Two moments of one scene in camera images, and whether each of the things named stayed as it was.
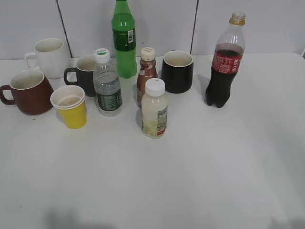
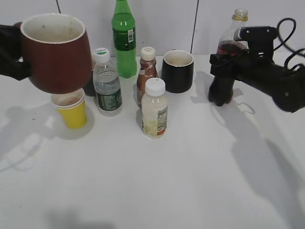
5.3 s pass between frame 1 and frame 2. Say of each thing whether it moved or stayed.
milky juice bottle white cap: stayed
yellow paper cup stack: stayed
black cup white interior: stayed
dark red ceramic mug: moved
